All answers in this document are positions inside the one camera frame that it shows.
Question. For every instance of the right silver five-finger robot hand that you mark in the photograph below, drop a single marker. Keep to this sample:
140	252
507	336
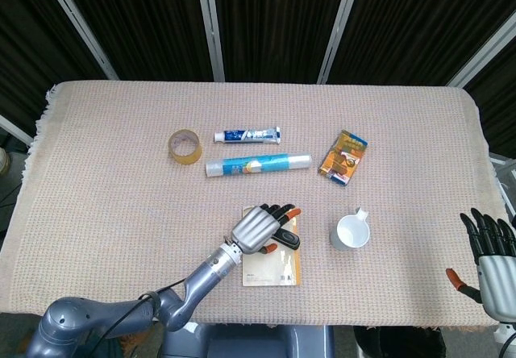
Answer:
498	277

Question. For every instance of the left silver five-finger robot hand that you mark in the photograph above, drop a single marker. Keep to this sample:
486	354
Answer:
256	231

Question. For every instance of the black stapler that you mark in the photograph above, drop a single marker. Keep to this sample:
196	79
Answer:
288	239

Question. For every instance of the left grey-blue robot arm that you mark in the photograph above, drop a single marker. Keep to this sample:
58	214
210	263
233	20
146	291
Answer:
201	273

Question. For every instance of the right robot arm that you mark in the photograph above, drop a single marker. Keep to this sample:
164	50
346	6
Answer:
507	338

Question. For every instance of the beige booklet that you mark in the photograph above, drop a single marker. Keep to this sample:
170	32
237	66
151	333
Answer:
270	269

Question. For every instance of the plastic wrap roll blue label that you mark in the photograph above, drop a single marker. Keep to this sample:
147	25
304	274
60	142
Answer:
258	164

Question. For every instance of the pale blue plastic cup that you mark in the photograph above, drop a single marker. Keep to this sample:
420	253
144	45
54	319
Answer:
348	235

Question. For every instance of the blue and white toothpaste tube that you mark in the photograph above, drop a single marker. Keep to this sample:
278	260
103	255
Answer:
246	135

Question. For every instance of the clear yellowish packing tape roll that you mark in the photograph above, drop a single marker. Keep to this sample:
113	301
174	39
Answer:
193	156

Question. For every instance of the grey-blue robot torso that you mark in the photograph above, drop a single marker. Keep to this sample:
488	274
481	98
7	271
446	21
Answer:
250	342

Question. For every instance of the orange and blue cardboard box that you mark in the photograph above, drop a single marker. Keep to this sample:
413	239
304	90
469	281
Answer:
342	158

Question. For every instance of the beige woven tablecloth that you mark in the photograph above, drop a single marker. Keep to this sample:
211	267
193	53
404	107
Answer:
121	213

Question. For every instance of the grey metal screen post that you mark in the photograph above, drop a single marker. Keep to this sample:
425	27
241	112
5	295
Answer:
80	25
483	53
339	25
16	130
210	25

